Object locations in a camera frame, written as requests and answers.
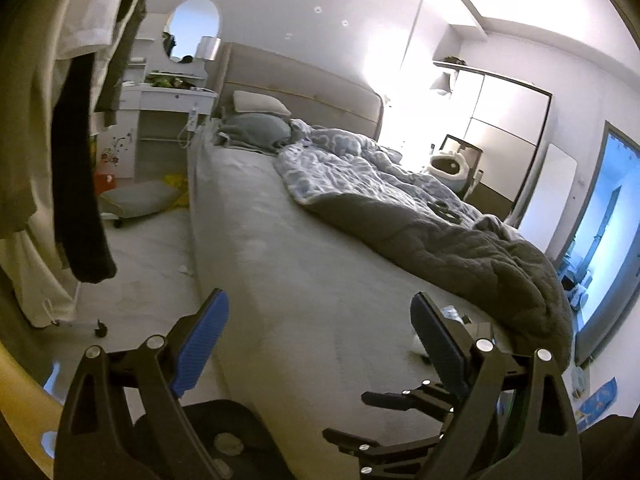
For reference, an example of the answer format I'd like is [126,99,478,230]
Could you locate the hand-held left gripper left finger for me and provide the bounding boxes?
[56,288,236,480]

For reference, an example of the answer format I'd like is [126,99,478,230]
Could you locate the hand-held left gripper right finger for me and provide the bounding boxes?
[410,291,583,480]

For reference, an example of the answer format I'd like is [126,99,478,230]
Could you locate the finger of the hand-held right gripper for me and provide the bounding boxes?
[361,379,458,415]
[322,426,453,479]

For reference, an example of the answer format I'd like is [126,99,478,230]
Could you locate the clear plastic wrapper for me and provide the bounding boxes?
[440,305,496,346]

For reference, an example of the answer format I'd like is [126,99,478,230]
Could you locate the white clothes rack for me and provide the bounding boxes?
[47,280,109,339]

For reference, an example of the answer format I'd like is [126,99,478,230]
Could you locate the blue and grey duvet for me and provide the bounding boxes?
[274,119,576,368]

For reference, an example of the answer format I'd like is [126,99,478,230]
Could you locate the grey bed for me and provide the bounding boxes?
[186,42,576,480]

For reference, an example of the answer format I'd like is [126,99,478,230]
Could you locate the small black object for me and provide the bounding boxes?
[429,200,463,223]

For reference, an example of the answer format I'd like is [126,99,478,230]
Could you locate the yellow bag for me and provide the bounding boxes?
[162,174,191,208]

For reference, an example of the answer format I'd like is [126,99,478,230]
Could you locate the blue printed bag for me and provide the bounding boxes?
[575,380,621,431]

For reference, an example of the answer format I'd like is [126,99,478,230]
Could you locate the white flat panel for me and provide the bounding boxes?
[517,144,578,261]

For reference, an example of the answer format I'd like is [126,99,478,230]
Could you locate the orange box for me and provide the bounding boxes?
[95,170,119,196]

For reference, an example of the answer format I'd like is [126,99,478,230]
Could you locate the black hanging garment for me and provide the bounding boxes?
[52,52,118,283]

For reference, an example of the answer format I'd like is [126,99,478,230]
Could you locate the grey pillow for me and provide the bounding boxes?
[216,112,292,153]

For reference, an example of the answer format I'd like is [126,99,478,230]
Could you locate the grey framed doorway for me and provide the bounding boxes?
[565,120,640,367]

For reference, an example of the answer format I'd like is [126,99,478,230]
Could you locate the white power strip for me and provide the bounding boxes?
[180,104,202,148]

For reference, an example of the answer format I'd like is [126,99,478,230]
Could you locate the white wardrobe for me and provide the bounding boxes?
[432,60,553,221]

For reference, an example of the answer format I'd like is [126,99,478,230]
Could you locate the white dressing table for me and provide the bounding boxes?
[102,35,221,181]

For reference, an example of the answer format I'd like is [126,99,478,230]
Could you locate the white pillow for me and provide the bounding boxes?
[232,91,292,117]

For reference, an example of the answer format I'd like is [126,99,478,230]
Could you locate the hanging clothes on rack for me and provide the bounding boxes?
[0,0,143,241]

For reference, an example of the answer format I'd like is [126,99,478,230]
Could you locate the silver table lamp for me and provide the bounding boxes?
[194,36,222,62]

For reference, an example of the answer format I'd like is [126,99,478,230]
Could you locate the olive knit sweater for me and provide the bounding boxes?
[95,0,166,127]

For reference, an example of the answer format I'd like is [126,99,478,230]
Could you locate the oval mirror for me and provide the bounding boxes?
[165,0,222,63]

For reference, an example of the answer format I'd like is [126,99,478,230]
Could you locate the white drawstring garment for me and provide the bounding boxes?
[0,225,83,331]

